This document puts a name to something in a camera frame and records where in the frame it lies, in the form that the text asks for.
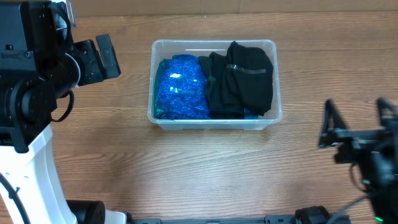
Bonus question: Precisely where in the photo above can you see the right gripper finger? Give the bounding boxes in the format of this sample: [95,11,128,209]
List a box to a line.
[376,97,397,131]
[321,99,348,134]

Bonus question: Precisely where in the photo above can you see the blue green sequin cloth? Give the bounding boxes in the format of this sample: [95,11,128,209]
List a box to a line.
[154,54,210,120]

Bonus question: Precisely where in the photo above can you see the blue denim jeans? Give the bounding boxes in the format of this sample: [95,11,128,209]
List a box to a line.
[244,109,258,119]

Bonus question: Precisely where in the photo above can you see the black cloth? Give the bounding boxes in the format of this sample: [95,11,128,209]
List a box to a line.
[198,52,244,119]
[221,41,274,116]

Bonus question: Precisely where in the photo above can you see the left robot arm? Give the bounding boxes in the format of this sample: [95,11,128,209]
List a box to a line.
[1,1,132,224]

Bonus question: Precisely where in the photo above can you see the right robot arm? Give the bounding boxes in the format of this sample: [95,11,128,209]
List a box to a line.
[290,97,397,223]

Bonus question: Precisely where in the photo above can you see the clear plastic storage bin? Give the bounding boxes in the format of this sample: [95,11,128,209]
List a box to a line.
[147,39,282,131]

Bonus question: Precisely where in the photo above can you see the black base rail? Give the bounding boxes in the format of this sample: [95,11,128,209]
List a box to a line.
[124,214,352,224]

